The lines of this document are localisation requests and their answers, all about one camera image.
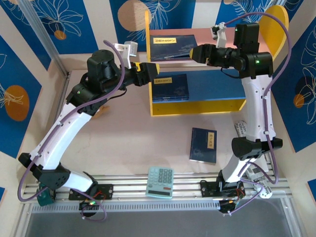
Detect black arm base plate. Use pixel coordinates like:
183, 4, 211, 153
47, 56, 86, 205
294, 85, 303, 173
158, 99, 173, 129
68, 184, 114, 201
200, 180, 245, 198

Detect white printed pack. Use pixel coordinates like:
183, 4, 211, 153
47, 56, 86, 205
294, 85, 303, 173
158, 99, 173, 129
244, 167, 267, 185

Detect grey slotted cable duct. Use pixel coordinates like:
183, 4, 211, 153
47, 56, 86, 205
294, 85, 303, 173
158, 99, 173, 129
31, 200, 284, 213

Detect aluminium corner post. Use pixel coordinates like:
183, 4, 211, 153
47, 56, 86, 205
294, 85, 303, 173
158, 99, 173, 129
17, 0, 70, 78

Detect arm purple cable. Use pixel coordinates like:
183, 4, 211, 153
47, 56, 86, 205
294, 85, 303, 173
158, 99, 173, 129
17, 39, 128, 222
224, 12, 293, 215

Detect aluminium rail frame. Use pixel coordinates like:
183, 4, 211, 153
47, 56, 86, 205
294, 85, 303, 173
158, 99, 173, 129
21, 172, 290, 206

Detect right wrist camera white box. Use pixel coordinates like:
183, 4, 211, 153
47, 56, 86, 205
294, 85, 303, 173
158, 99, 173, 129
210, 21, 227, 48

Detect white printed bottle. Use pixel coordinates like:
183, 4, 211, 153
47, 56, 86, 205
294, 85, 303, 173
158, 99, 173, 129
233, 119, 249, 139
255, 182, 272, 199

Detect black controller box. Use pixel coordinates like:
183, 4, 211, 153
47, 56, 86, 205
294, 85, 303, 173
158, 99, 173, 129
79, 199, 101, 218
218, 190, 245, 217

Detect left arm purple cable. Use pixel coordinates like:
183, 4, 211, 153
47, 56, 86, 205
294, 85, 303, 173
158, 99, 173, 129
17, 39, 128, 222

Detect yellow bookshelf pink blue shelves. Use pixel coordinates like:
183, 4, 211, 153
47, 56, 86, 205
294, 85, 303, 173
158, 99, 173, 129
144, 4, 290, 117

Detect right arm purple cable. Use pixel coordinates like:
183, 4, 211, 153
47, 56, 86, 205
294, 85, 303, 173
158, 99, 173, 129
224, 12, 293, 215

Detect mint green calculator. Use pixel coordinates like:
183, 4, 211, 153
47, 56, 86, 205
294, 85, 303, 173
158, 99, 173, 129
145, 166, 175, 198

